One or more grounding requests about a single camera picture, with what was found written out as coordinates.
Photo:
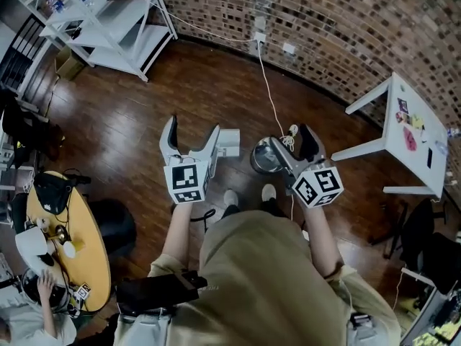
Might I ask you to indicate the spare white gripper device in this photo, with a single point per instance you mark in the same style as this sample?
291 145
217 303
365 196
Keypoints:
83 291

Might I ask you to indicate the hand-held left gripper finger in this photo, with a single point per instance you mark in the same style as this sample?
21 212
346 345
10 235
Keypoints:
167 142
209 148

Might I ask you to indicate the person's black trousers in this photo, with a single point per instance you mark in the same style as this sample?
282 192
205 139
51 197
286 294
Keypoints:
273 207

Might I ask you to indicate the person's left forearm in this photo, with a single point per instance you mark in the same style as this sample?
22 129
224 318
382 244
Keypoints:
180 236

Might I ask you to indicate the cardboard box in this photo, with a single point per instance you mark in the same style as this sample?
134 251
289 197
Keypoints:
70 65

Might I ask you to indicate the black metal railing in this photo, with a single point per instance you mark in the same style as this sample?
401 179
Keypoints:
19 52

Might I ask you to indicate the white lamp shade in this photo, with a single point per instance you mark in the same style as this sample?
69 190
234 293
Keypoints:
31 243

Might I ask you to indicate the black phone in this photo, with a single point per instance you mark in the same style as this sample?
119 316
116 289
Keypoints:
430 158

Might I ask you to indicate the black office chair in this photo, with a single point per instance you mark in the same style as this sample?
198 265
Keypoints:
425 236

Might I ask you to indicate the metal bucket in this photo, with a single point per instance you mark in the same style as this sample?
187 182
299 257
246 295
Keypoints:
264 157

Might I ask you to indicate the black bag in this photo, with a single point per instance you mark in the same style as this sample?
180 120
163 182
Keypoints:
50 193

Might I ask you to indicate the white cabinet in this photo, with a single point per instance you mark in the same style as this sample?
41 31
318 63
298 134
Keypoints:
421 319

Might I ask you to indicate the person's white shoe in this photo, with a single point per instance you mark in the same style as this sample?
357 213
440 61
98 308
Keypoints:
269 192
231 197

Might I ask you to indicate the black jacket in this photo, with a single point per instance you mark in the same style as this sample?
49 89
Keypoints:
25 128

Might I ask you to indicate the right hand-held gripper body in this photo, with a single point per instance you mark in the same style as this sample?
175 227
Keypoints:
317 186

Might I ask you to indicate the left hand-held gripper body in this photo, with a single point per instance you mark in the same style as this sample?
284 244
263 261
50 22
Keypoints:
185 180

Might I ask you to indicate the black chest pack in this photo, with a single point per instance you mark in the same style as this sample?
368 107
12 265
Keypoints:
155 290

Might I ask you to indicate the yellow wrapper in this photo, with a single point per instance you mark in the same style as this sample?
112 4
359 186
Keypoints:
416 121

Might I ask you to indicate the person's beige shirt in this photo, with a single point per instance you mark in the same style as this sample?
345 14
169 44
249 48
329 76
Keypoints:
259 283

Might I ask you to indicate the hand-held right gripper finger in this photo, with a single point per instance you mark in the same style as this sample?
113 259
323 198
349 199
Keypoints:
312 144
286 157

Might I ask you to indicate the person's left white shoe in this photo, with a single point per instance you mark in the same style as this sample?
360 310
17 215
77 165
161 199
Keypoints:
231 197

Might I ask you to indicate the white wall socket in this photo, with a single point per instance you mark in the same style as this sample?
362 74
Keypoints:
260 37

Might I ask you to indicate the dark printed cards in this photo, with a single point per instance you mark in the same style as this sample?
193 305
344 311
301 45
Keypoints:
402 108

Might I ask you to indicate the small clear water bottle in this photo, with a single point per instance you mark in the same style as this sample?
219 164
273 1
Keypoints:
453 132

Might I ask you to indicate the round wooden table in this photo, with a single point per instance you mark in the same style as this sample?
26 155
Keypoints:
90 265

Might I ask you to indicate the yellow paper cup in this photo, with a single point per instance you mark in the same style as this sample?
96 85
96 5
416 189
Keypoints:
75 249

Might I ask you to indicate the pink packet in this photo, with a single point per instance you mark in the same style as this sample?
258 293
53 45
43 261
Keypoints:
409 139

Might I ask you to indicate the white wall outlet plate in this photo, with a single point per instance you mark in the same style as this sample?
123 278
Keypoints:
289 48

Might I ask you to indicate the white shelf unit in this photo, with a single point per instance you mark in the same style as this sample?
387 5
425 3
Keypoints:
122 31

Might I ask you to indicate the white rectangular table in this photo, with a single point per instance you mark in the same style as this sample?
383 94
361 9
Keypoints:
407 171

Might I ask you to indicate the person's right forearm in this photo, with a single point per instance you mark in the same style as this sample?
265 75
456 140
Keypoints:
322 240

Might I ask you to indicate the grey chest harness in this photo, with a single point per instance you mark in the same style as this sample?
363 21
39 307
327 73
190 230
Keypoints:
144 330

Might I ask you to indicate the person's right white shoe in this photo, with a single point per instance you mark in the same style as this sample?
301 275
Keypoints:
269 192

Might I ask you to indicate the small brass object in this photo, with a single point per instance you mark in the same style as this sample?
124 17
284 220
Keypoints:
58 234

